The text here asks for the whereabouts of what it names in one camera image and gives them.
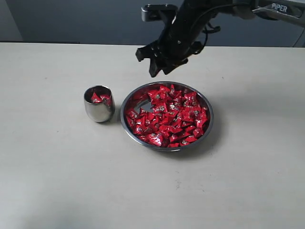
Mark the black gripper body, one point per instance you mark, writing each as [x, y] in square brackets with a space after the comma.
[178, 39]

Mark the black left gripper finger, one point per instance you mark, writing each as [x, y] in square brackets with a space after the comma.
[147, 52]

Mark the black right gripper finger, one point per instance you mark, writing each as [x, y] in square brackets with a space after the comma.
[156, 66]

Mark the red candy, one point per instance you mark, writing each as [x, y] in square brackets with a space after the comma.
[105, 98]
[95, 99]

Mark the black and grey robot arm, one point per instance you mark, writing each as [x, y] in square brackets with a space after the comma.
[291, 11]

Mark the stainless steel bowl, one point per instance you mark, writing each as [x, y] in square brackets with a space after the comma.
[135, 139]

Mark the pile of red wrapped candies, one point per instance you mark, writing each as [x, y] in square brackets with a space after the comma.
[171, 119]

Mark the stainless steel cup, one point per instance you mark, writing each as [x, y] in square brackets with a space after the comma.
[101, 112]

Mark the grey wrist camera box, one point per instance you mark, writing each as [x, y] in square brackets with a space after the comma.
[158, 12]

